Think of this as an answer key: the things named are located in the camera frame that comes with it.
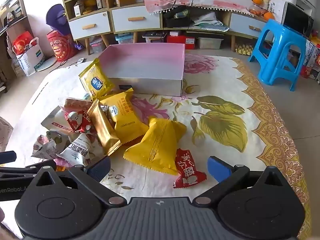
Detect small clear storage box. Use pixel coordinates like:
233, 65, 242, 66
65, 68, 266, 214
89, 36, 107, 54

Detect colourful cardboard boxes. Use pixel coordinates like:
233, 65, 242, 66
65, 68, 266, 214
300, 36, 320, 80

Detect floral printed blanket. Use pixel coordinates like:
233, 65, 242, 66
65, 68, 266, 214
5, 55, 313, 240

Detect wooden side shelf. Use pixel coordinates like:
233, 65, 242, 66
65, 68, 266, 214
0, 0, 28, 80

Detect white carton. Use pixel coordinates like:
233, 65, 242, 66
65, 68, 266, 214
74, 1, 85, 18

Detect glass jar of oranges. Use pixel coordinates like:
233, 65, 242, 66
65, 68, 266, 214
249, 5, 265, 15

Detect wooden TV cabinet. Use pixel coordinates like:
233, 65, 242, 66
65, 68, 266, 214
59, 0, 275, 55

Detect gold snack packet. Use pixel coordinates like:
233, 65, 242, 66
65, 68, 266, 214
86, 99, 122, 155

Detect clear box with black device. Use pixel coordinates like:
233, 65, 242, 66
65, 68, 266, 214
142, 31, 168, 44

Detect yellow snack packet white label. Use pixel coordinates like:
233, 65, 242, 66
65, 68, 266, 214
100, 89, 149, 144

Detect wide white cabinet drawer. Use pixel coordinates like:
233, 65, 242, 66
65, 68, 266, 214
111, 6, 161, 32

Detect purple plush hat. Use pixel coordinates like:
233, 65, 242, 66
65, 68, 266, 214
46, 4, 72, 35

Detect folded cloth pile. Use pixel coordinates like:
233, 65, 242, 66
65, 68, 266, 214
191, 12, 229, 32

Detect clear plastic storage box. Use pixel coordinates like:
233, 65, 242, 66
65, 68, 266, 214
197, 37, 223, 50

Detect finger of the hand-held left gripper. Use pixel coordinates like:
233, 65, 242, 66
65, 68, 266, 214
0, 159, 57, 180
0, 151, 17, 164

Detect red gift bag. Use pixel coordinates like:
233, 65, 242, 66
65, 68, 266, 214
12, 31, 34, 55

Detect blue plastic stool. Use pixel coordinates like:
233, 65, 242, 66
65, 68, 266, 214
248, 19, 309, 92

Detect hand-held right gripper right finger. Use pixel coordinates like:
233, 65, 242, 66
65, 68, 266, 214
193, 156, 290, 207

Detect pink floral tablecloth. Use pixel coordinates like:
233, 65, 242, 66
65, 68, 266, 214
144, 0, 265, 18

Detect yellow egg tray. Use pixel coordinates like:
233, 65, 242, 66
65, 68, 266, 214
234, 42, 253, 55

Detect white drawer with keyhole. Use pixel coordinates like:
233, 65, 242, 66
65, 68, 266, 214
68, 12, 111, 40

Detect beige floral cloth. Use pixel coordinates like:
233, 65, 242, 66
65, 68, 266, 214
0, 116, 14, 153

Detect red round drum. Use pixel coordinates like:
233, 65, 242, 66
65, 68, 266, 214
46, 30, 77, 63

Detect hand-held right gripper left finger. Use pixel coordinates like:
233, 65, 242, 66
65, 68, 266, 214
30, 156, 127, 207

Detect blue lidded storage box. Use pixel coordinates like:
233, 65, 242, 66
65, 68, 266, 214
115, 34, 134, 45

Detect orange yellow item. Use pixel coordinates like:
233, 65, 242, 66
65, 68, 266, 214
84, 0, 97, 14

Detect black bag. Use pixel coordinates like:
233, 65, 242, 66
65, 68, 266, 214
164, 6, 193, 28

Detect white pecan snack packet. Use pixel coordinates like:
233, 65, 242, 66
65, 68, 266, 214
56, 132, 105, 167

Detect small red candy packet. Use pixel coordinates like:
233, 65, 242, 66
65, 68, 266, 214
173, 148, 207, 189

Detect black microwave oven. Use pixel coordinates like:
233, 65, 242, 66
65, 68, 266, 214
280, 1, 315, 38

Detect red white snack packet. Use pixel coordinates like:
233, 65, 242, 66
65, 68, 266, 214
64, 110, 95, 133

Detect pink cardboard box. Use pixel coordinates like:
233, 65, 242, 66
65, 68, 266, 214
98, 44, 186, 97

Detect red box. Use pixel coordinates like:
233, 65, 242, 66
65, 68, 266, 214
167, 31, 195, 50

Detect yellow snack packet blue label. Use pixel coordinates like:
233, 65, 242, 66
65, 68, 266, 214
79, 58, 115, 100

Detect pale green white snack packet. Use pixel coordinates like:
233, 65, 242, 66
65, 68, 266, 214
41, 106, 75, 135

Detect white orange nut packet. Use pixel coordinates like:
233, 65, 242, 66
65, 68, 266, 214
31, 134, 60, 159

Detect clear wafer biscuit packet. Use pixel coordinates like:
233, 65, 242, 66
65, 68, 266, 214
62, 97, 93, 113

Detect round white floor base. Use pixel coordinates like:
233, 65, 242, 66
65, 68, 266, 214
35, 57, 59, 72

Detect white shopping bag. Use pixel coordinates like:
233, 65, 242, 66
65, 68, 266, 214
16, 37, 46, 77

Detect large plain yellow snack packet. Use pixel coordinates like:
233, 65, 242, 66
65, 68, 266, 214
123, 117, 187, 176

